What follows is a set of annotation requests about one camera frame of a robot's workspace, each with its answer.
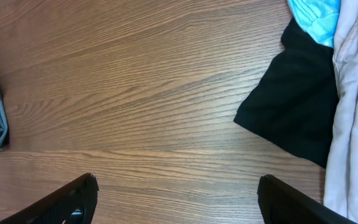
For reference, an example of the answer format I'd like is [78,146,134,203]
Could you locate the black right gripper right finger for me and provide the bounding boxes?
[257,175,356,224]

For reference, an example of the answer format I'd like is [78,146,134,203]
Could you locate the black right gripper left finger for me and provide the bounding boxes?
[0,173,99,224]

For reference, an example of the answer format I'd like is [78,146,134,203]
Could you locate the beige shorts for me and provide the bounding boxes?
[323,0,358,223]

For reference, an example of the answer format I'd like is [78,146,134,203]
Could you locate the black garment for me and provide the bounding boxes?
[234,19,339,168]

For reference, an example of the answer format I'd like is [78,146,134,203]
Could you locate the light blue garment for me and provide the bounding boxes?
[287,0,341,48]

